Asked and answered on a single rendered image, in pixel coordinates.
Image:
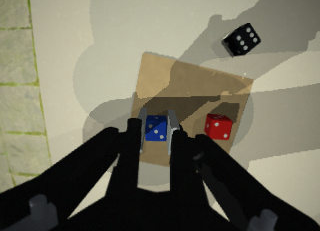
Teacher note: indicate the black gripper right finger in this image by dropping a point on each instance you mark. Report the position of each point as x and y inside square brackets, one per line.
[245, 201]

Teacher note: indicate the blue die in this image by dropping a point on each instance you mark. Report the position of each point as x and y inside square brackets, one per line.
[156, 128]

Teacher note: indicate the tan square mat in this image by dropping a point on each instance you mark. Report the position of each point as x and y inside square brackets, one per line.
[192, 91]

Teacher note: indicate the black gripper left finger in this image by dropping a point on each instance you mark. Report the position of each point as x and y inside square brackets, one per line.
[47, 200]

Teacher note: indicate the red die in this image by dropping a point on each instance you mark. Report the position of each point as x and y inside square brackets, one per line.
[218, 126]

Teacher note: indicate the black die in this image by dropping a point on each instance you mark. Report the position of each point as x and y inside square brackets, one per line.
[242, 40]

